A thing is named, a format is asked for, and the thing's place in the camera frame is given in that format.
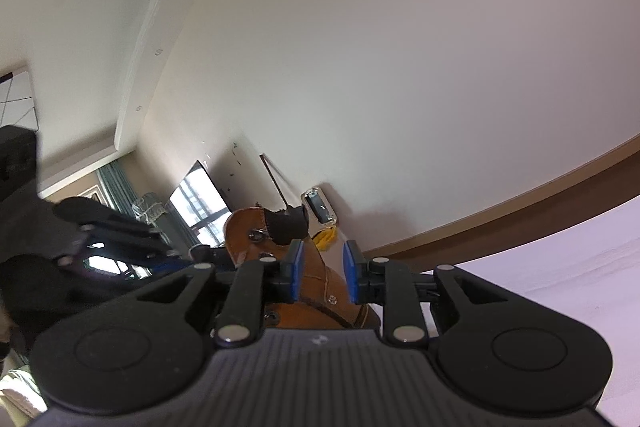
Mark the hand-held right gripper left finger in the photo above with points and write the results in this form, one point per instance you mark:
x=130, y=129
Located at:
x=298, y=269

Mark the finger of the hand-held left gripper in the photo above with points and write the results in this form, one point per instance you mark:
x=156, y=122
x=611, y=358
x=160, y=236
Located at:
x=140, y=259
x=115, y=219

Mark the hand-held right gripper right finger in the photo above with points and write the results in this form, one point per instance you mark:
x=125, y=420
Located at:
x=350, y=269

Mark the tan leather boot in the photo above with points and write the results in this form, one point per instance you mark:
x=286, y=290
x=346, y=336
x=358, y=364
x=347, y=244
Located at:
x=322, y=279

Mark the teal curtain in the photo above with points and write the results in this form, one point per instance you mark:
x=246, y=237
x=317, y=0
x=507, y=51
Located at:
x=117, y=187

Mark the white trash bin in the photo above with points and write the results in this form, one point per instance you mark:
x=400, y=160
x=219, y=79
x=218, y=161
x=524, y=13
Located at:
x=320, y=207

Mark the flat screen television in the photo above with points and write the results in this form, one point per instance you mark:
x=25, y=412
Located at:
x=200, y=197

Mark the wooden broom stick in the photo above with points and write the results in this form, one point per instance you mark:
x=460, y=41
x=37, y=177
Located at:
x=272, y=174

